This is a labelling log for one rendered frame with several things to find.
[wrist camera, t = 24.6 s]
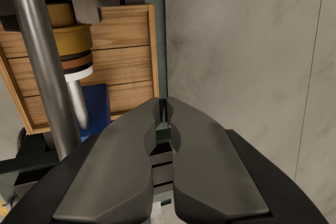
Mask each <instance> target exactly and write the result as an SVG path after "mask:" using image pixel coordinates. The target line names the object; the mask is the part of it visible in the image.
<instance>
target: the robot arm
mask: <svg viewBox="0 0 336 224"><path fill-rule="evenodd" d="M164 114H165V123H168V124H169V125H170V131H171V146H172V147H173V148H174V150H175V151H176V152H177V154H176V155H175V157H174V158H173V160H172V175H173V198H174V210H175V213H176V215H177V217H178V218H179V219H180V220H182V221H184V222H185V223H187V224H329V223H328V221H327V220H326V218H325V217H324V216H323V214H322V213H321V212H320V210H319V209H318V208H317V207H316V205H315V204H314V203H313V202H312V201H311V199H310V198H309V197H308V196H307V195H306V194H305V193H304V192H303V190H302V189H301V188H300V187H299V186H298V185H297V184H296V183H295V182H294V181H293V180H292V179H291V178H290V177H289V176H287V175H286V174H285V173H284V172H283V171H282V170H281V169H280V168H278V167H277V166H276V165H275V164H274V163H272V162H271V161H270V160H269V159H268V158H266V157H265V156H264V155H263V154H262V153H260V152H259V151H258V150H257V149H256V148H255V147H253V146H252V145H251V144H250V143H249V142H247V141H246V140H245V139H244V138H243V137H241V136H240V135H239V134H238V133H237V132H235V131H234V130H233V129H225V128H224V127H223V126H222V125H220V124H219V123H218V122H217V121H215V120H214V119H213V118H211V117H210V116H208V115H207V114H205V113H204V112H202V111H200V110H198V109H196V108H194V107H192V106H190V105H188V104H186V103H184V102H183V101H181V100H179V99H177V98H175V97H172V96H170V97H167V98H160V97H153V98H151V99H149V100H147V101H146V102H144V103H142V104H140V105H138V106H137V107H135V108H133V109H131V110H130V111H128V112H126V113H124V114H123V115H121V116H120V117H118V118H117V119H115V120H114V121H113V122H112V123H110V124H109V125H108V126H107V127H106V128H105V129H104V130H103V131H101V132H100V133H92V134H91V135H90V136H89V137H88V138H87V139H85V140H84V141H83V142H82V143H81V144H80V145H79V146H77V147H76V148H75V149H74V150H73V151H72V152H71V153H69V154H68V155H67V156H66V157H65V158H64V159H63V160H61V161H60V162H59V163H58V164H57V165H56V166H55V167H53V168H52V169H51V170H50V171H49V172H48V173H47V174H45V175H44V176H43V177H42V178H41V179H40V180H39V181H38V182H37V183H36V184H35V185H34V186H33V187H31V188H30V189H29V191H28V192H27V193H26V194H25V195H24V196H23V197H22V198H21V199H20V200H19V201H18V202H17V203H16V205H15V206H14V207H13V208H12V209H11V210H10V212H9V213H8V214H7V215H6V217H5V218H4V219H3V220H2V222H1V223H0V224H142V223H143V222H145V221H146V220H147V219H148V218H149V217H150V215H151V213H152V207H153V197H154V183H153V172H152V162H151V159H150V157H149V156H150V154H151V152H152V151H153V150H154V149H155V148H156V146H157V140H156V128H157V127H158V125H159V124H160V123H163V116H164Z"/></svg>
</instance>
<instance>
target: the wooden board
mask: <svg viewBox="0 0 336 224"><path fill-rule="evenodd" d="M100 8H101V14H102V21H101V22H100V23H92V26H91V27H89V30H90V35H91V40H92V44H93V46H92V48H90V49H89V50H91V53H92V57H93V59H92V61H93V64H92V70H93V72H92V73H91V74H90V75H88V76H87V77H84V78H81V79H79V82H80V86H81V87H85V86H92V85H100V84H106V85H107V90H108V95H109V101H110V117H111V121H114V120H116V119H117V118H118V117H120V116H121V115H123V114H125V113H126V112H128V111H130V110H132V109H134V108H135V107H137V106H139V105H141V104H142V103H144V102H146V101H148V100H150V99H151V98H154V97H157V98H159V81H158V63H157V45H156V27H155V9H154V4H152V3H141V4H120V6H112V7H100ZM0 74H1V76H2V79H3V81H4V83H5V85H6V87H7V90H8V92H9V94H10V96H11V99H12V101H13V103H14V105H15V107H16V110H17V112H18V114H19V116H20V118H21V121H22V123H23V125H24V127H25V130H26V132H27V134H28V135H33V134H39V133H45V132H51V129H50V126H49V123H48V119H47V116H46V113H45V109H44V106H43V103H42V99H41V96H40V93H39V89H38V86H37V83H36V79H35V76H34V73H33V69H32V66H31V63H30V59H29V56H28V53H27V49H26V46H25V43H24V39H23V36H22V33H21V32H17V31H5V30H4V28H3V26H2V23H1V21H0Z"/></svg>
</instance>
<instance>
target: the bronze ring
mask: <svg viewBox="0 0 336 224"><path fill-rule="evenodd" d="M45 3H46V7H47V11H48V14H49V18H50V22H51V26H52V30H53V34H54V37H55V41H56V45H57V49H58V53H59V57H60V61H61V64H62V68H63V72H64V74H65V75H67V74H73V73H77V72H81V71H83V70H86V69H88V68H89V67H91V66H92V65H93V56H92V51H91V50H90V49H91V48H92V47H93V43H92V38H91V33H90V27H91V26H92V24H91V23H89V24H78V23H77V20H76V16H75V12H74V7H73V2H72V0H66V1H46V2H45Z"/></svg>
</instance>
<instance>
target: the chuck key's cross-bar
mask: <svg viewBox="0 0 336 224"><path fill-rule="evenodd" d="M11 1H12V4H13V7H14V11H15V14H16V17H17V21H18V24H19V27H20V31H21V34H22V37H23V41H24V44H25V47H26V51H27V54H28V57H29V61H30V64H31V67H32V71H33V74H34V77H35V81H36V84H37V87H38V91H39V94H40V97H41V101H42V104H43V107H44V111H45V114H46V117H47V121H48V124H49V127H50V131H51V134H52V137H53V141H54V144H55V147H56V151H57V154H58V157H59V161H62V160H63V159H64V158H65V157H66V156H67V155H68V154H70V153H71V152H72V151H73V150H74V149H75V148H76V147H78V146H79V145H80V144H81V143H82V140H81V136H80V132H79V128H78V124H77V121H76V117H75V113H74V109H73V105H72V101H71V97H70V94H69V90H68V86H67V82H66V78H65V74H64V71H63V67H62V63H61V59H60V55H59V51H58V48H57V44H56V40H55V36H54V32H53V28H52V25H51V21H50V17H49V13H48V9H47V5H46V2H45V0H11Z"/></svg>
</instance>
